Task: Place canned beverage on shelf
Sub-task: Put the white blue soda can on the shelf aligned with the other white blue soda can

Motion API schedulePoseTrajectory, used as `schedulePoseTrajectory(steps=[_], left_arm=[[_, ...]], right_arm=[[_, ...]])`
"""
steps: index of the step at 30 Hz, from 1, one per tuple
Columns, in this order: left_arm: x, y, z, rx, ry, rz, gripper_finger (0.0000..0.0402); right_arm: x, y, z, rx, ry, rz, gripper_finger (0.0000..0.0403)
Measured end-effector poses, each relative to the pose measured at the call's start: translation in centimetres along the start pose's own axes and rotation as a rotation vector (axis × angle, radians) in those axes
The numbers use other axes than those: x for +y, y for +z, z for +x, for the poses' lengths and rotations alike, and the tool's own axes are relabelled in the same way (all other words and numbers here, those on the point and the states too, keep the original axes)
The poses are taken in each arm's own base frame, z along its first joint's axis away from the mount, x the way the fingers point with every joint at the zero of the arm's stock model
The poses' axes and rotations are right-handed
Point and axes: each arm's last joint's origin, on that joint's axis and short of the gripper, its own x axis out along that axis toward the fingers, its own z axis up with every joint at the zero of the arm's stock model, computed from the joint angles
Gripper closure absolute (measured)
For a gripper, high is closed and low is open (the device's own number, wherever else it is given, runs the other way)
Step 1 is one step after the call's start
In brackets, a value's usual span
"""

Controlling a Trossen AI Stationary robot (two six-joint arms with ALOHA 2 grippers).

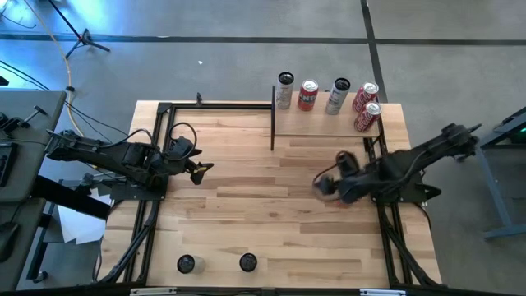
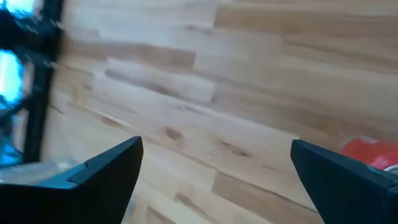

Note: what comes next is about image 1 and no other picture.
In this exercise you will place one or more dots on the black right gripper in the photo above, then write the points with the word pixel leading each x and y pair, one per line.
pixel 353 187

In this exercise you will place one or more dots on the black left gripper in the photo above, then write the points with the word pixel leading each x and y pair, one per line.
pixel 176 162

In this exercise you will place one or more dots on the red Coca-Cola can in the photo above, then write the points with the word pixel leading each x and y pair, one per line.
pixel 367 118

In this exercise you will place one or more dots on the Star Wars Coca-Cola can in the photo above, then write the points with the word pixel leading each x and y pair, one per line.
pixel 363 98

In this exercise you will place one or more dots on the slim white orange Celsius can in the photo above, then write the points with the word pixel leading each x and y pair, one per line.
pixel 284 92

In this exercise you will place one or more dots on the silver blue Celsius can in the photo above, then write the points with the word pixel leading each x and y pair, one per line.
pixel 248 262

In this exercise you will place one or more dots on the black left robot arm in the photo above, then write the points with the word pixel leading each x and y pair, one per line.
pixel 115 154

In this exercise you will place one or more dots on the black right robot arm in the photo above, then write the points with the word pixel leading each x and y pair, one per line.
pixel 431 150

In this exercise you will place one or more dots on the wooden shelf with black legs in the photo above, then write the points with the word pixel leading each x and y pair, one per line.
pixel 312 123

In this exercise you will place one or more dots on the black diagonal beam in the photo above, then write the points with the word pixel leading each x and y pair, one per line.
pixel 70 198

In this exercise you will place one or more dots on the white paper sheets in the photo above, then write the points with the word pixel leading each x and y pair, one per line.
pixel 80 226

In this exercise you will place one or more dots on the grey desk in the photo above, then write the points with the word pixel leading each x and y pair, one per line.
pixel 35 172
pixel 26 222

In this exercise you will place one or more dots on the black tripod stand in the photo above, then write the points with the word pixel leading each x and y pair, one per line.
pixel 84 39

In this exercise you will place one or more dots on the blue-grey metal table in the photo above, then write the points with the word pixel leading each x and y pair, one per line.
pixel 493 189

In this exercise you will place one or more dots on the black desk leg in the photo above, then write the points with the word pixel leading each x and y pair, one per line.
pixel 39 251

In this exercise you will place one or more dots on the black desk clamp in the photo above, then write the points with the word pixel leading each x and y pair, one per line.
pixel 14 122

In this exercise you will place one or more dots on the black keyboard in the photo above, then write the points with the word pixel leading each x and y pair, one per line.
pixel 5 164

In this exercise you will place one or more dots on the black device with green light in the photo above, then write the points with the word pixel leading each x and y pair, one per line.
pixel 521 135

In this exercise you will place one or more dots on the black computer mouse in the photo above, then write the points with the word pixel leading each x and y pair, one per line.
pixel 8 242

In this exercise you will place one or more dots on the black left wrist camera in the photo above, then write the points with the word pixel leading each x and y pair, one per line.
pixel 183 146

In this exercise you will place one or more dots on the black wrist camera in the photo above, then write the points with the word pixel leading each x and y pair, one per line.
pixel 347 159
pixel 183 146

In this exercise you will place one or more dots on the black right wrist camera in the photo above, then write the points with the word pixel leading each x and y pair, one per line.
pixel 347 159

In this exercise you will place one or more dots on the small black frame clip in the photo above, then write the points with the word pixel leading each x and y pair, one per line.
pixel 199 98

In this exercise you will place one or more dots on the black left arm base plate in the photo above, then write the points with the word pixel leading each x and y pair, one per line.
pixel 131 193

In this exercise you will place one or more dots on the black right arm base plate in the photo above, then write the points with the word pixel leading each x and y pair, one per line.
pixel 411 195

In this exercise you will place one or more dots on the silver edge bracket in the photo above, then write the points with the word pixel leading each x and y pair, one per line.
pixel 153 292
pixel 382 292

